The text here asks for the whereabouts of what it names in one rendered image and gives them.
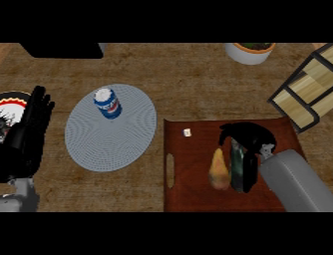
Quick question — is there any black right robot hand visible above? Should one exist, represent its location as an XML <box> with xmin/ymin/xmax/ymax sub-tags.
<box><xmin>217</xmin><ymin>122</ymin><xmax>278</xmax><ymax>194</ymax></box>

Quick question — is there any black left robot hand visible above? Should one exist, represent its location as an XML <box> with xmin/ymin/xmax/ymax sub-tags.
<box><xmin>0</xmin><ymin>85</ymin><xmax>56</xmax><ymax>184</ymax></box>

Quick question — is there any dark green eggplant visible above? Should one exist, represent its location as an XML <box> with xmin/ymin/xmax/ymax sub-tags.
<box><xmin>227</xmin><ymin>138</ymin><xmax>248</xmax><ymax>193</ymax></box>

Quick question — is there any brown wooden tray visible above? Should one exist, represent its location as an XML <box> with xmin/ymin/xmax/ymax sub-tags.
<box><xmin>162</xmin><ymin>116</ymin><xmax>307</xmax><ymax>213</ymax></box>

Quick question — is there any tiered shelf with wooden boards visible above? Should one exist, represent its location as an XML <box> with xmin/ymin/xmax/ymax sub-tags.
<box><xmin>266</xmin><ymin>43</ymin><xmax>333</xmax><ymax>134</ymax></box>

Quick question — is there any orange yellow squash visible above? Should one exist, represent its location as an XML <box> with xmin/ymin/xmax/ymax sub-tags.
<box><xmin>207</xmin><ymin>147</ymin><xmax>232</xmax><ymax>191</ymax></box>

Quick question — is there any grey round placemat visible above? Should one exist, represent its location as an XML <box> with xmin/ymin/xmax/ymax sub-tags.
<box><xmin>63</xmin><ymin>83</ymin><xmax>158</xmax><ymax>173</ymax></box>

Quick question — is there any blue and white can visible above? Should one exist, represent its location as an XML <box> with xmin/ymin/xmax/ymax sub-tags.
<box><xmin>93</xmin><ymin>88</ymin><xmax>124</xmax><ymax>121</ymax></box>

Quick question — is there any white plant pot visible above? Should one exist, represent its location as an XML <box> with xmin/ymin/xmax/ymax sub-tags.
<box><xmin>223</xmin><ymin>43</ymin><xmax>276</xmax><ymax>66</ymax></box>

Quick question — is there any black appliance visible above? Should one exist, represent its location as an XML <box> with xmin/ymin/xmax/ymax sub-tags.
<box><xmin>17</xmin><ymin>43</ymin><xmax>105</xmax><ymax>60</ymax></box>

